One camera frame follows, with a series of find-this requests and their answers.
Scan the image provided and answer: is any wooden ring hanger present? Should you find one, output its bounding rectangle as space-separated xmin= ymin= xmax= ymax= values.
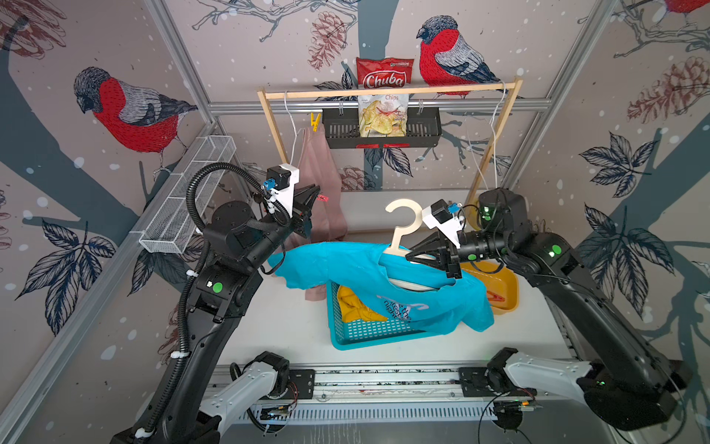
xmin=383 ymin=199 xmax=436 ymax=292

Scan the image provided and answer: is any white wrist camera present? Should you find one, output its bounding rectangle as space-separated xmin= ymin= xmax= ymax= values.
xmin=422 ymin=199 xmax=465 ymax=248
xmin=263 ymin=164 xmax=301 ymax=216

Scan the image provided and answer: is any white hanger of pink shirt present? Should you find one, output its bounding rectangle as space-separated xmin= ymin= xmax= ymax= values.
xmin=283 ymin=91 xmax=300 ymax=165

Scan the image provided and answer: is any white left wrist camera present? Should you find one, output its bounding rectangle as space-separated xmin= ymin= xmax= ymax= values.
xmin=263 ymin=164 xmax=301 ymax=216

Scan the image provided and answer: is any white wire wall shelf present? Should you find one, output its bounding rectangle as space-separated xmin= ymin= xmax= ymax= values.
xmin=138 ymin=134 xmax=238 ymax=255

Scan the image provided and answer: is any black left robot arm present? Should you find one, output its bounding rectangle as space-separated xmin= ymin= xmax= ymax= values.
xmin=112 ymin=162 xmax=320 ymax=443

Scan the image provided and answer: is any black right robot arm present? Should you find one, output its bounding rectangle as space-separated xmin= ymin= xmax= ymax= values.
xmin=406 ymin=188 xmax=692 ymax=431

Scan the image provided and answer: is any teal t-shirt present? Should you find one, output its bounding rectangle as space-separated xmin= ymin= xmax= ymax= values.
xmin=268 ymin=242 xmax=494 ymax=335

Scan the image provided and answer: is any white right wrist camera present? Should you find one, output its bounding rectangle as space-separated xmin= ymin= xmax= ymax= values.
xmin=422 ymin=199 xmax=465 ymax=248

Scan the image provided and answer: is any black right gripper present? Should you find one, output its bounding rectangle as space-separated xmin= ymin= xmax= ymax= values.
xmin=405 ymin=231 xmax=510 ymax=280

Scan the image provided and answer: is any yellow clothespin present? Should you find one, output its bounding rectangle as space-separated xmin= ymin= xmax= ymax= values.
xmin=310 ymin=113 xmax=322 ymax=132

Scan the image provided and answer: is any red Chuba chips bag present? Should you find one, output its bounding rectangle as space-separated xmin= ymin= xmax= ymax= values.
xmin=356 ymin=57 xmax=414 ymax=138

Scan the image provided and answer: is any yellow plastic tray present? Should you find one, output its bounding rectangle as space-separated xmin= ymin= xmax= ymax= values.
xmin=460 ymin=261 xmax=520 ymax=316

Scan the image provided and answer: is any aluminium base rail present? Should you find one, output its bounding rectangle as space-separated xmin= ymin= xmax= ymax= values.
xmin=210 ymin=360 xmax=600 ymax=428

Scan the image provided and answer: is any yellow t-shirt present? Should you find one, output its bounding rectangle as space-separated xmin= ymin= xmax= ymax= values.
xmin=337 ymin=287 xmax=388 ymax=324

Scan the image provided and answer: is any black wall basket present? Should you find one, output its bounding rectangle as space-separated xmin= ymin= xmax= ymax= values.
xmin=323 ymin=107 xmax=443 ymax=149

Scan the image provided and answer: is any pink-grey t-shirt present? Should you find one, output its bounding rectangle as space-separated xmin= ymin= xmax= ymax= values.
xmin=282 ymin=125 xmax=351 ymax=302

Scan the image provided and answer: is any white wire hanger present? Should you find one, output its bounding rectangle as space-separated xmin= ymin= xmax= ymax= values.
xmin=471 ymin=81 xmax=508 ymax=194

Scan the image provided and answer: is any teal plastic laundry basket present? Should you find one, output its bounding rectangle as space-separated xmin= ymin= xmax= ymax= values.
xmin=327 ymin=282 xmax=435 ymax=351

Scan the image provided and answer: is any wooden clothes rack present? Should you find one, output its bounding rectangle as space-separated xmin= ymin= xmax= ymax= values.
xmin=256 ymin=76 xmax=523 ymax=204

